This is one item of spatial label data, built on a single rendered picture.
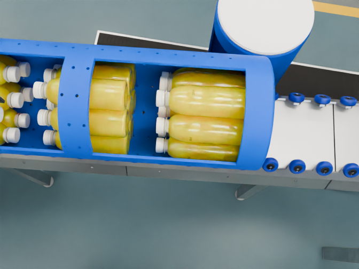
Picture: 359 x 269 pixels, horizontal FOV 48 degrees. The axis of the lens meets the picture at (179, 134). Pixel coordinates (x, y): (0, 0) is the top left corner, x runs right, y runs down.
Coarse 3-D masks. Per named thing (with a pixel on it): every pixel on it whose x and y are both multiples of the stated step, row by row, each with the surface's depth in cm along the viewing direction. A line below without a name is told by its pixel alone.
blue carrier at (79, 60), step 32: (32, 64) 110; (64, 64) 88; (160, 64) 90; (192, 64) 90; (224, 64) 91; (256, 64) 91; (64, 96) 86; (256, 96) 87; (32, 128) 112; (64, 128) 88; (256, 128) 87; (128, 160) 96; (160, 160) 95; (192, 160) 95; (256, 160) 92
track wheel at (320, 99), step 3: (315, 96) 116; (318, 96) 116; (321, 96) 116; (324, 96) 116; (327, 96) 116; (315, 99) 115; (318, 99) 114; (321, 99) 114; (324, 99) 114; (327, 99) 114; (330, 99) 115; (318, 102) 115; (321, 102) 114; (324, 102) 114; (327, 102) 114
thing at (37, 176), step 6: (6, 168) 154; (12, 168) 153; (18, 174) 168; (24, 174) 167; (30, 174) 172; (36, 174) 180; (42, 174) 188; (36, 180) 185; (42, 180) 188; (48, 180) 197; (48, 186) 203
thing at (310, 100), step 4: (280, 96) 121; (284, 96) 121; (288, 100) 117; (304, 100) 119; (308, 100) 119; (312, 100) 119; (332, 100) 120; (336, 100) 120; (296, 104) 116; (316, 104) 116; (320, 104) 116; (324, 104) 116; (340, 104) 117; (356, 104) 119; (348, 108) 117
